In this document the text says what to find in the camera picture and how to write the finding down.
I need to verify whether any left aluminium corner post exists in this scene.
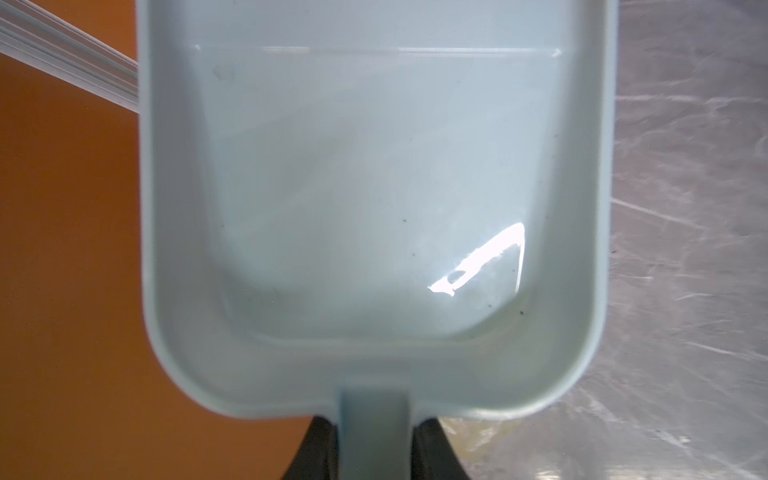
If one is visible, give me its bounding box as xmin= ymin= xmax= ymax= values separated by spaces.
xmin=1 ymin=1 xmax=139 ymax=113

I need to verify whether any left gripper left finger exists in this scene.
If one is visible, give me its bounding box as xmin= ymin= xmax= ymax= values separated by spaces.
xmin=282 ymin=416 xmax=339 ymax=480

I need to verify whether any teal dustpan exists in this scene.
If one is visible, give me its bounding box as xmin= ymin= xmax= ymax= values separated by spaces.
xmin=136 ymin=1 xmax=619 ymax=479

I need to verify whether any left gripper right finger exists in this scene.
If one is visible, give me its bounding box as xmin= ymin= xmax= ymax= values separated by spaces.
xmin=411 ymin=418 xmax=469 ymax=480

